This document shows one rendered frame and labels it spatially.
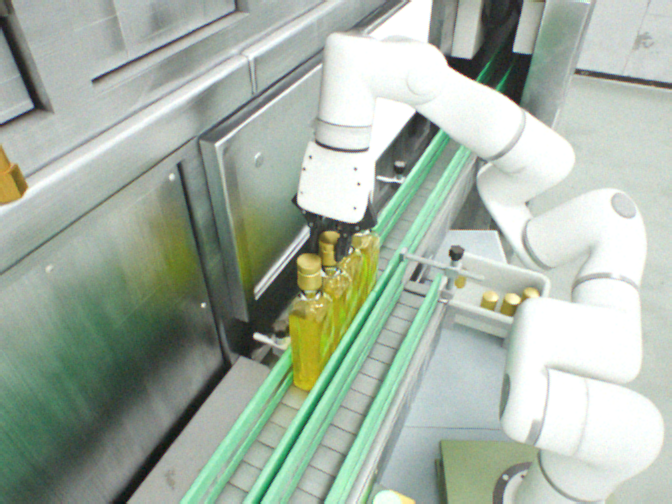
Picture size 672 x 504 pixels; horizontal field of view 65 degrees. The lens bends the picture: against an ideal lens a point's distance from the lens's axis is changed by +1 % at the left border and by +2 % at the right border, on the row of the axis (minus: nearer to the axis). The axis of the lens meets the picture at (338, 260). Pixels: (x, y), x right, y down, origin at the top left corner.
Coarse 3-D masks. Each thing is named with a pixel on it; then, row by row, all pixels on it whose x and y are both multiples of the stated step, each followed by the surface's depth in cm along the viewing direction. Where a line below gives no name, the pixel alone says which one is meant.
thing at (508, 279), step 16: (464, 256) 123; (480, 272) 123; (496, 272) 121; (512, 272) 119; (528, 272) 118; (464, 288) 124; (480, 288) 124; (496, 288) 124; (512, 288) 122; (544, 288) 114; (464, 304) 110; (512, 320) 107
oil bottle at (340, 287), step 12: (336, 276) 80; (348, 276) 82; (324, 288) 80; (336, 288) 80; (348, 288) 83; (336, 300) 81; (348, 300) 85; (336, 312) 82; (348, 312) 87; (336, 324) 84; (348, 324) 89; (336, 336) 86
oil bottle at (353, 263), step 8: (352, 248) 85; (352, 256) 84; (360, 256) 86; (344, 264) 84; (352, 264) 84; (360, 264) 87; (352, 272) 84; (360, 272) 88; (352, 280) 86; (360, 280) 90; (352, 288) 87; (360, 288) 91; (352, 296) 88; (360, 296) 93; (352, 304) 90; (360, 304) 94; (352, 312) 91; (352, 320) 93
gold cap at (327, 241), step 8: (328, 232) 77; (320, 240) 76; (328, 240) 76; (336, 240) 76; (320, 248) 77; (328, 248) 76; (320, 256) 78; (328, 256) 77; (328, 264) 78; (336, 264) 78
